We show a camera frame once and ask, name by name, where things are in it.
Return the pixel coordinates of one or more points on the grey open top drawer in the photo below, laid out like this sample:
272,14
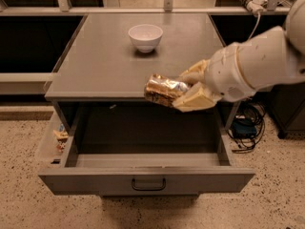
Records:
111,143

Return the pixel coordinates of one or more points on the clear plastic side bin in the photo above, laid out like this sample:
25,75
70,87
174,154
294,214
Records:
47,151

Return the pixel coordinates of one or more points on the grey metal rail shelf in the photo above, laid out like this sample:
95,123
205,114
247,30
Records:
25,83

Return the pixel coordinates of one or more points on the black drawer handle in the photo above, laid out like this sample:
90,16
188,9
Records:
148,185

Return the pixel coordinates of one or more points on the small snack packets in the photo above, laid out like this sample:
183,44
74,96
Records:
61,136

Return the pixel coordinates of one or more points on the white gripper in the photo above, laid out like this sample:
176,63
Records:
225,74

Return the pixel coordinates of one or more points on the white ceramic bowl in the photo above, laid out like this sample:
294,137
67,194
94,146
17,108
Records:
145,37

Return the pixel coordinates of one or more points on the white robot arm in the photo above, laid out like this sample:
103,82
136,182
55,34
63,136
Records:
276,56

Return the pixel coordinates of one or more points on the grey metal cabinet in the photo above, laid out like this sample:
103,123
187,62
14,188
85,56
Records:
102,65

